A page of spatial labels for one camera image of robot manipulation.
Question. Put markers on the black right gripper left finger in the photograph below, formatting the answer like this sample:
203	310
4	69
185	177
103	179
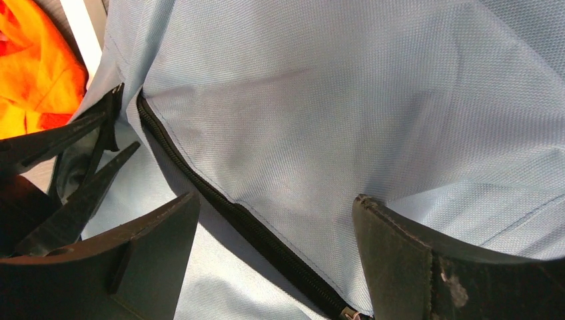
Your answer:
133	271

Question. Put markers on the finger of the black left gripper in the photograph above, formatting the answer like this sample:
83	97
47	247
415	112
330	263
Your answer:
65	226
22	153

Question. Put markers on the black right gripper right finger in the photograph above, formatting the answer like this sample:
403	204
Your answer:
415	272

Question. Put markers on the light blue backpack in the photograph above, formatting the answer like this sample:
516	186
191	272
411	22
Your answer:
278	114

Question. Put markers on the orange shirt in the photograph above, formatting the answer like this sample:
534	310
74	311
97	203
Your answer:
42	81

